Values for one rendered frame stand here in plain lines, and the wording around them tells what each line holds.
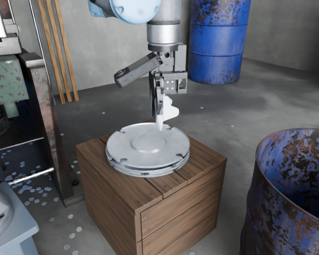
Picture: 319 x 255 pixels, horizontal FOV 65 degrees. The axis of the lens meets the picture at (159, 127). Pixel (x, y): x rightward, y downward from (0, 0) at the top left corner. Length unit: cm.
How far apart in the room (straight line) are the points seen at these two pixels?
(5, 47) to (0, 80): 14
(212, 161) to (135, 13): 59
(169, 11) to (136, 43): 223
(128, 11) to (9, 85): 70
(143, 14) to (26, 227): 44
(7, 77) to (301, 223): 95
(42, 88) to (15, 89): 10
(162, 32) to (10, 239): 50
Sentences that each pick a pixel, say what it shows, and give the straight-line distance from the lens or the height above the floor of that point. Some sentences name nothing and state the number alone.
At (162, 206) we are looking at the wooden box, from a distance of 74.
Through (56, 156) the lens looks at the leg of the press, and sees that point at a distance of 109.
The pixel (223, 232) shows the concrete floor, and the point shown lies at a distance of 111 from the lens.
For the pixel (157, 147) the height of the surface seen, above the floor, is 38.
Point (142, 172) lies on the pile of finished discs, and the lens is 76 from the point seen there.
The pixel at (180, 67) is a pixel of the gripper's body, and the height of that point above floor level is 69.
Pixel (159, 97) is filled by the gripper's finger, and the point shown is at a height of 63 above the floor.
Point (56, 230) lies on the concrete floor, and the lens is 116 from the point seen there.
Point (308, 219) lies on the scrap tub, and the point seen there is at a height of 47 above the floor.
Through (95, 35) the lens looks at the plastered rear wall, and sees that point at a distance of 257.
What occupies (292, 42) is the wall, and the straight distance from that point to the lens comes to 366.
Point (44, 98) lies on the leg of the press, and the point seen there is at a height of 51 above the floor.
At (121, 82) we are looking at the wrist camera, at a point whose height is 66.
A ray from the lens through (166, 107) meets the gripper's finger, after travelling 62.
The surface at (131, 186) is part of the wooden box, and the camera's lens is 74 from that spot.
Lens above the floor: 84
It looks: 28 degrees down
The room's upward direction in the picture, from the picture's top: straight up
